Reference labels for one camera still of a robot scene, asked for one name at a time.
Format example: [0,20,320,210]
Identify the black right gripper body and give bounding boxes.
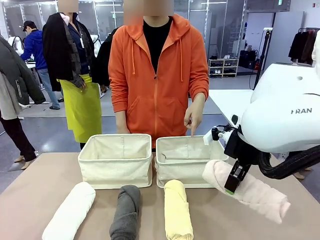
[223,128,261,167]

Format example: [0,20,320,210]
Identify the pink towel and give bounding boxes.
[201,159,292,225]

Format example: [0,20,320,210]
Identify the yellow towel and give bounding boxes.
[163,179,195,240]

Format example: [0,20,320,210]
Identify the grey towel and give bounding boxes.
[109,184,142,240]

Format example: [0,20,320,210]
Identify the white towel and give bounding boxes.
[41,181,97,240]

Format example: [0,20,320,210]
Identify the person's right forearm orange sleeve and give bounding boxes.
[109,82,128,117]

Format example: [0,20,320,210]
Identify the person's left forearm orange sleeve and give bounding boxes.
[191,72,210,103]

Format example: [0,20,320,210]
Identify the person's left hand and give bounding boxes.
[184,93,206,139]

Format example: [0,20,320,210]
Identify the person's right hand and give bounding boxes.
[116,113,131,135]

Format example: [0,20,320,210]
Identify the white table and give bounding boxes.
[208,88,254,121]

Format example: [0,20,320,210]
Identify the cream fabric basket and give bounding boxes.
[77,134,153,190]
[154,134,230,189]

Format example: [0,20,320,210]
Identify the wooden shoe rack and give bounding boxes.
[208,57,240,78]

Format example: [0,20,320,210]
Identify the black luggage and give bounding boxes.
[239,49,258,69]

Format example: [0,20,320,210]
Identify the person in orange hoodie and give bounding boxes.
[108,13,210,148]

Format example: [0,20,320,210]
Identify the rack with dark clothes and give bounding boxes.
[288,27,317,67]

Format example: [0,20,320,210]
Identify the figure in white garment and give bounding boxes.
[311,29,320,67]

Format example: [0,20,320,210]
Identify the black jacket on mannequin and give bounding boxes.
[96,27,118,88]

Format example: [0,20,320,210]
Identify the mannequin in dark jacket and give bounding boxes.
[42,11,97,92]

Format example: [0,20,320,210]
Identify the legs in dark trousers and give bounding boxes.
[0,116,39,171]

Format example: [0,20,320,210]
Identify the person in blue jacket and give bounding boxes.
[19,20,61,110]

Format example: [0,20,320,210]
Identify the dark green padded coat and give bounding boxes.
[0,36,47,106]

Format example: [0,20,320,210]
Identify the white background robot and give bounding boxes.
[7,36,25,57]

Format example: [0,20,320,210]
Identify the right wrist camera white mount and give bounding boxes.
[202,126,237,146]

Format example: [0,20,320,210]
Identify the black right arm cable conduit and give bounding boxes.
[258,146,320,180]

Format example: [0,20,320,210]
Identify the black camera stand pole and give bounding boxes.
[252,27,273,91]

